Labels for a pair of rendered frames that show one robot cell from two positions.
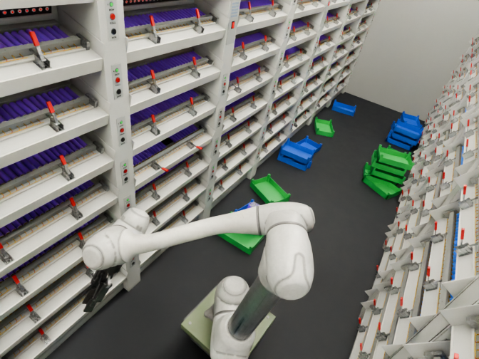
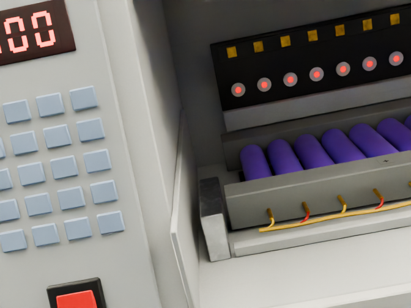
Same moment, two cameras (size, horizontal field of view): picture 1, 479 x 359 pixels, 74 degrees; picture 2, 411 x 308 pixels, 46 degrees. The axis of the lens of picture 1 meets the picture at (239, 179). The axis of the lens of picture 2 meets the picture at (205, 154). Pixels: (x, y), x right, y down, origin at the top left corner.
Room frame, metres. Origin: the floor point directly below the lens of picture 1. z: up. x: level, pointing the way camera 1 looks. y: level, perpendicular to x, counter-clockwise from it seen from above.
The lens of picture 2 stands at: (1.63, -0.04, 1.45)
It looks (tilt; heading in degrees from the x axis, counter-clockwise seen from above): 5 degrees down; 68
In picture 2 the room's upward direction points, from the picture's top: 11 degrees counter-clockwise
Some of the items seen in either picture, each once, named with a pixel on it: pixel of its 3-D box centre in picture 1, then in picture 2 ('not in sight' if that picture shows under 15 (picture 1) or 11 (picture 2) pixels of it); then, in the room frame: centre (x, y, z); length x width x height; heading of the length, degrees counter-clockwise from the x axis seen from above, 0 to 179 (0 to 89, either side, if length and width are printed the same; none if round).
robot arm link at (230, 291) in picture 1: (232, 298); not in sight; (0.81, -0.08, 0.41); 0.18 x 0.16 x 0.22; 6
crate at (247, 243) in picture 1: (240, 232); not in sight; (1.56, -0.08, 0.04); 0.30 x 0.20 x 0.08; 65
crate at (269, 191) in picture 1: (269, 190); not in sight; (2.10, -0.27, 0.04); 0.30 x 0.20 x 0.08; 40
